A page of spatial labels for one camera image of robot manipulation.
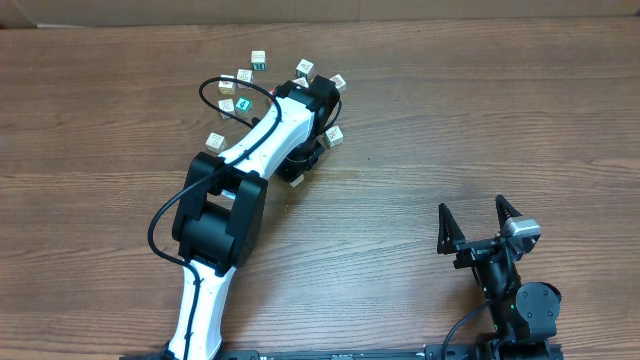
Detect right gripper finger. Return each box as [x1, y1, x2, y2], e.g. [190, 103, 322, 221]
[437, 203, 466, 254]
[495, 194, 521, 228]

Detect white block green edge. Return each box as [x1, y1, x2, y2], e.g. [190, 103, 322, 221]
[324, 125, 344, 148]

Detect white letter L block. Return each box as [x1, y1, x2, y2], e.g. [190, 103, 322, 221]
[205, 133, 226, 153]

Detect blue symbol block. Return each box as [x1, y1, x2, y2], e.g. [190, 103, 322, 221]
[289, 174, 304, 188]

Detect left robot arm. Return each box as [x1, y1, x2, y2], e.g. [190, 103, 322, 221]
[161, 76, 341, 359]

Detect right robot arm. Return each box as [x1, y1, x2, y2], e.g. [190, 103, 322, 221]
[433, 195, 563, 359]

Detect white block brown picture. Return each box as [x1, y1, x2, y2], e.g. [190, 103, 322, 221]
[293, 77, 309, 88]

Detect green number 4 block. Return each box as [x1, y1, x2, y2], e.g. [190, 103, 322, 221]
[235, 97, 253, 119]

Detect white block red drawing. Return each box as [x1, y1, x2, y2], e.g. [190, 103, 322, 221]
[330, 74, 346, 93]

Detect white block top right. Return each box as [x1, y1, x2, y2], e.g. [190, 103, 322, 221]
[295, 59, 315, 81]

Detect white letter J block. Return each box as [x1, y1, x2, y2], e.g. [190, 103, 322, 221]
[218, 98, 236, 119]

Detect white letter E block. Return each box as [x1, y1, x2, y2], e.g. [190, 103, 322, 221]
[236, 69, 254, 88]

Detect acorn picture block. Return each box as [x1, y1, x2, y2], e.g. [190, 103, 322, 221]
[218, 75, 236, 95]

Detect block with green R side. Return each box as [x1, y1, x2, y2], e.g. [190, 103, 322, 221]
[251, 50, 266, 71]

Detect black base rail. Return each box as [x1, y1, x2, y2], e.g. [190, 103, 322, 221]
[120, 345, 564, 360]

